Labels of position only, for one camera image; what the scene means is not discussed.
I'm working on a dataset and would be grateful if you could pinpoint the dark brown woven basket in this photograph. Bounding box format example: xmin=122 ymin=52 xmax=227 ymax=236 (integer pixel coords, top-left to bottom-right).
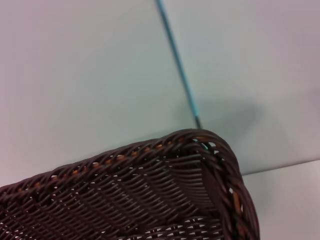
xmin=0 ymin=127 xmax=261 ymax=240

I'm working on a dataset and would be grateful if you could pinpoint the blue wall joint strip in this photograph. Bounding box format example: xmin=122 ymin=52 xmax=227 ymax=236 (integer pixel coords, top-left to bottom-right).
xmin=155 ymin=0 xmax=203 ymax=130

